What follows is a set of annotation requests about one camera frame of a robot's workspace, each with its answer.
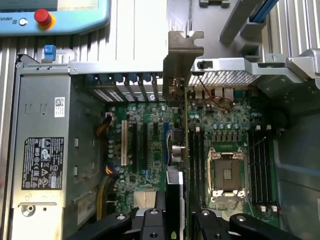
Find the thin red wire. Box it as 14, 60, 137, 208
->
196, 74, 235, 111

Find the white expansion slot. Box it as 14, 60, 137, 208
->
121, 119, 128, 168

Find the long black expansion slot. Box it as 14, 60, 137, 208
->
142, 121, 149, 171
131, 121, 138, 175

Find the green motherboard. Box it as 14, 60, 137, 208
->
104, 87, 285, 227

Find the small grey part holder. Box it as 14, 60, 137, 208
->
198, 0, 231, 9

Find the black case switch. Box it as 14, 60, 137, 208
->
196, 60, 214, 70

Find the grey power supply unit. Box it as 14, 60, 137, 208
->
11, 72, 107, 216

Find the open grey PC case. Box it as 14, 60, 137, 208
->
10, 48, 320, 240

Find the blue case latch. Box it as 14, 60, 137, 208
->
41, 44, 56, 63

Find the blue robot teach pendant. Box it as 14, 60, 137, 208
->
0, 0, 112, 36

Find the red emergency stop button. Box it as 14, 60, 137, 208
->
33, 8, 57, 30

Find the metal CPU socket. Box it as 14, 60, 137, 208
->
207, 146, 250, 204

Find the black RAM slot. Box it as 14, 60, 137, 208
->
265, 124, 278, 213
195, 126, 205, 202
188, 128, 195, 202
254, 126, 263, 211
260, 129, 268, 212
248, 127, 257, 206

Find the yellow power wire bundle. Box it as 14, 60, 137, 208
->
95, 112, 116, 221

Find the black round case speaker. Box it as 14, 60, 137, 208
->
268, 107, 293, 132

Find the blue expansion slot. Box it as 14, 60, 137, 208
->
163, 121, 171, 166

